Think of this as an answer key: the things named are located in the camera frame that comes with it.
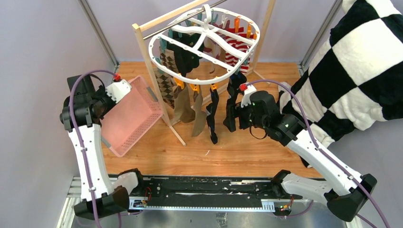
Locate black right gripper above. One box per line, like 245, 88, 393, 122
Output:
223, 100, 268, 133

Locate black blue sock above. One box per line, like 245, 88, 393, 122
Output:
206, 88, 219, 144

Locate white round sock hanger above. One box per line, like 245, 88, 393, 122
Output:
148, 4, 261, 85

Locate pink plastic basket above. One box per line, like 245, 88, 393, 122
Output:
101, 76, 163, 157

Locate black grey sock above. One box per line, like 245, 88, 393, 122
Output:
223, 71, 247, 132

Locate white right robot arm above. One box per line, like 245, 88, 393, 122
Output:
224, 91, 377, 222

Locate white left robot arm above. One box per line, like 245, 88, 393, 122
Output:
59, 74, 146, 220

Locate red white striped sock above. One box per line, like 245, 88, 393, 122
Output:
224, 27, 253, 74

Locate dark green sock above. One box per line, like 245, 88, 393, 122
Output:
167, 31, 202, 77

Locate argyle brown sock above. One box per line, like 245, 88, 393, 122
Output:
154, 47, 178, 109

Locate black white checkered blanket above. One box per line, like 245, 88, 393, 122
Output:
278, 0, 403, 147

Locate wooden clothes rack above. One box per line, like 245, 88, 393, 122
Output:
133, 0, 275, 137

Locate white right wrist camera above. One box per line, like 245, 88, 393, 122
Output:
240, 83, 257, 108

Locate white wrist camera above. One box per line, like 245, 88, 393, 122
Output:
106, 79, 132, 104
240, 83, 257, 108

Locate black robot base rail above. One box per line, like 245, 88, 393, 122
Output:
128, 175, 302, 212

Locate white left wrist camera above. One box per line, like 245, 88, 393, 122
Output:
106, 79, 132, 104

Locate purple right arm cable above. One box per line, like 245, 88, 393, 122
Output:
245, 79, 391, 228

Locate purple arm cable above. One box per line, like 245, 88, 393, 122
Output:
245, 79, 391, 228
68, 69, 122, 228

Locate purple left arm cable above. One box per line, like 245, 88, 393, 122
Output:
68, 69, 122, 228

